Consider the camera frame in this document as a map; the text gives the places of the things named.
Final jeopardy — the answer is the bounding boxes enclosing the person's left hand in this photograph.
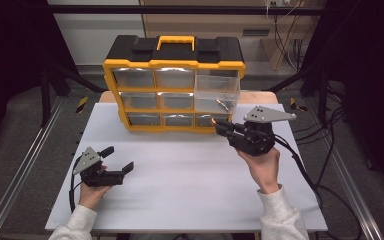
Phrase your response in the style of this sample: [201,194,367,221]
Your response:
[78,164,113,211]

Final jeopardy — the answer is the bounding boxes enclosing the yellow clamp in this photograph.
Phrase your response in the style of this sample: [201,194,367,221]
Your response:
[289,97,308,113]
[75,96,90,114]

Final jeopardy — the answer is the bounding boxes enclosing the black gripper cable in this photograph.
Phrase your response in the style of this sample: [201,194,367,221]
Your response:
[68,158,83,213]
[273,134,363,240]

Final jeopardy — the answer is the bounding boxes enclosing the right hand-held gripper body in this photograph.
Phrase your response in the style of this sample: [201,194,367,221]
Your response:
[228,105,297,157]

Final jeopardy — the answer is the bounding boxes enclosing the black horizontal bar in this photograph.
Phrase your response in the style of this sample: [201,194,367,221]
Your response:
[45,4,329,16]

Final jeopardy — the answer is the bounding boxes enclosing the bundle of hanging cables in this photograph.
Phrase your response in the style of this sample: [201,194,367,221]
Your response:
[264,0,313,72]

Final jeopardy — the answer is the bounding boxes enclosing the left yellow clamp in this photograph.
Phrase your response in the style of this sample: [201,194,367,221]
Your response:
[75,96,90,114]

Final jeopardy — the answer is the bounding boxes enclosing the black curtain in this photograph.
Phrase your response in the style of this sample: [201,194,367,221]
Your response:
[301,0,384,194]
[0,0,79,161]

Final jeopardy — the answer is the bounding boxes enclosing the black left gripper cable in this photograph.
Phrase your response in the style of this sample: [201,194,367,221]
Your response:
[68,158,83,213]

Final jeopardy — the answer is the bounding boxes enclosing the right yellow clamp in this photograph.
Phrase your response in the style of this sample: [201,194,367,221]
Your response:
[289,97,308,113]

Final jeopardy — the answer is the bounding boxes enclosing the yellow black organizer cabinet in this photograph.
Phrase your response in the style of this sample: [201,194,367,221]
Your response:
[102,34,247,135]

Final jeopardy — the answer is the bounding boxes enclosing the person's right hand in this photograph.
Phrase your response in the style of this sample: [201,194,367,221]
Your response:
[236,146,282,195]

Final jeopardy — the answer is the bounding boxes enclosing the clear plastic drawer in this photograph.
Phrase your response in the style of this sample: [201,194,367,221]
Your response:
[162,113,195,127]
[154,67,195,90]
[112,67,155,89]
[195,113,230,128]
[126,112,162,127]
[119,91,158,110]
[194,74,241,115]
[157,92,195,111]

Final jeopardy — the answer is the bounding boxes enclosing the black metal stand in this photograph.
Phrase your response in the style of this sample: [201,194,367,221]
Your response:
[39,64,106,128]
[268,63,331,128]

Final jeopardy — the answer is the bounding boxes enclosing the metal floor rail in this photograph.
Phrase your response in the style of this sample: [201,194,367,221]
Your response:
[324,139,384,240]
[0,96,65,240]

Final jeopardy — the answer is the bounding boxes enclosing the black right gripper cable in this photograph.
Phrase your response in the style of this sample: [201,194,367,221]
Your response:
[273,134,363,240]

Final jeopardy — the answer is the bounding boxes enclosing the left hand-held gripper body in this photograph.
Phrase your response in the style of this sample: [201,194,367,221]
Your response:
[72,146,125,188]

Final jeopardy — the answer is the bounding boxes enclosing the black floor cables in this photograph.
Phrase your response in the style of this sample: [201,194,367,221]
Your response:
[293,84,351,188]

